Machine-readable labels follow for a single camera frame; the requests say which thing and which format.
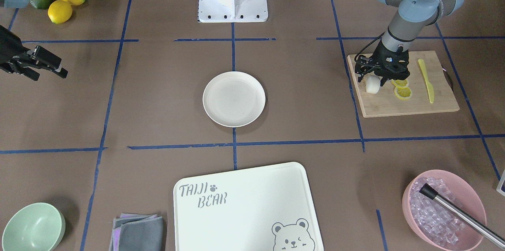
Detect white steamed bun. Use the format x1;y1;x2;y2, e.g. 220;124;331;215
365;75;381;94

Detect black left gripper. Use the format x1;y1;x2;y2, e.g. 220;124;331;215
355;39;411;84

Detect white bear tray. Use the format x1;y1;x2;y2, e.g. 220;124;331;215
173;162;324;251

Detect yellow plastic knife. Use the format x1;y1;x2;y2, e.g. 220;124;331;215
418;59;435;104

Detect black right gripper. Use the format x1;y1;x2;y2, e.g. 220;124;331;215
0;26;68;81

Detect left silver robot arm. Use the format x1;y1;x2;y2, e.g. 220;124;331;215
197;0;465;85

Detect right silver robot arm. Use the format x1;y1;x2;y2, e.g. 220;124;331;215
0;0;68;81

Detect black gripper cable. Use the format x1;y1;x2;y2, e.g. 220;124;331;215
354;34;385;60

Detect green bowl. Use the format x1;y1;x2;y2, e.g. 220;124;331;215
2;202;65;251

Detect folded grey purple cloths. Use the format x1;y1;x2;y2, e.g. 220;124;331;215
108;214;164;251

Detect round white plate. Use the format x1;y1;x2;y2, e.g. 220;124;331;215
202;71;267;127

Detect lemon slice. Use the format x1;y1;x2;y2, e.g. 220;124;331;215
391;80;409;88
394;87;413;100

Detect metal black-tipped muddler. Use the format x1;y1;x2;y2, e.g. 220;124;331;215
419;184;505;250

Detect pink bowl with ice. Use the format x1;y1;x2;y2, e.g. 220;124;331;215
402;170;488;251

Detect wooden cutting board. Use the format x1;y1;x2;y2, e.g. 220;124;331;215
347;50;460;118

